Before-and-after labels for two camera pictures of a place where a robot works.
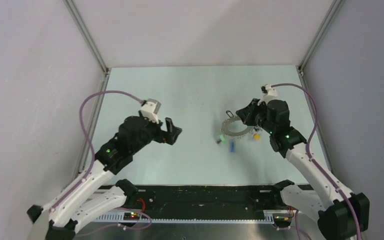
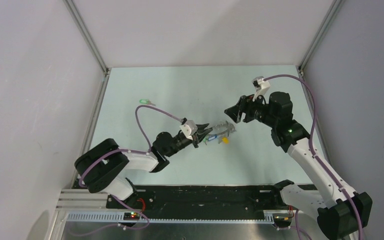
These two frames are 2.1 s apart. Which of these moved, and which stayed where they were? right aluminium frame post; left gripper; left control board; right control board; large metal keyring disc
Moved: left gripper; large metal keyring disc
Stayed: right aluminium frame post; left control board; right control board
